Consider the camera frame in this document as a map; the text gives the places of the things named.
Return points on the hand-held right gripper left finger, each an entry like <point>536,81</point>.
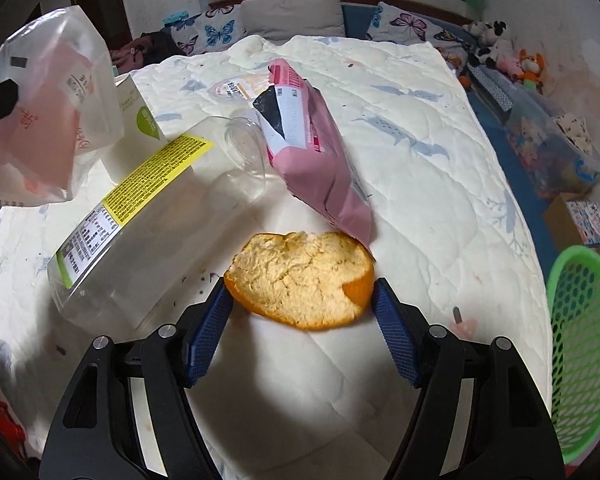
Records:
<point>207,335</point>

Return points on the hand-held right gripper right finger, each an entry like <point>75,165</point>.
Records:
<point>397,335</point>

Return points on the clear plastic bag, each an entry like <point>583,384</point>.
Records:
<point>55,110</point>

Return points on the orange peel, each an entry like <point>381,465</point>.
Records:
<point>300,280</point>

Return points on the green plastic basket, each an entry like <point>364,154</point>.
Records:
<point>585,335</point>

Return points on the clear bottle with yellow label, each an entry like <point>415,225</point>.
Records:
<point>145,240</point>

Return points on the white milk carton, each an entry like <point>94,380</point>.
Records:
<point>137,125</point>

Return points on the dark wooden door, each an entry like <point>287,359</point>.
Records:
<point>97,0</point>

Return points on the pile of dark clothes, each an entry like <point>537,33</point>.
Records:
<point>140,50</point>

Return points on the white quilted mattress pad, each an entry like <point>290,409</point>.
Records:
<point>430,160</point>

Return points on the pink snack packet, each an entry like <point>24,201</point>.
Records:
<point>315,160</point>

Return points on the cardboard box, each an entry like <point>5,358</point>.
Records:
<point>577,220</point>

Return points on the butterfly print pillow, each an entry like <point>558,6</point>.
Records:
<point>210,30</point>
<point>410,22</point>

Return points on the clear plastic storage box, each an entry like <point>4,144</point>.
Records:
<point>545,150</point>

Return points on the clear printed film lid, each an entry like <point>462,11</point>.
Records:
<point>235,89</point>

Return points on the patterned white cloth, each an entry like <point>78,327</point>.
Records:
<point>572,132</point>

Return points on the pink plush toy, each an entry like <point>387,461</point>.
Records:
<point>509,65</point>

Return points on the orange fox plush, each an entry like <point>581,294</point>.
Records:
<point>531,67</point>

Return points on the black and white cow plush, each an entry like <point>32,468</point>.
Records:
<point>490,40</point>

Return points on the grey pillow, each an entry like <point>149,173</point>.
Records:
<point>292,15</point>

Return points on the wooden headboard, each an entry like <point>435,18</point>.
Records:
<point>405,0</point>

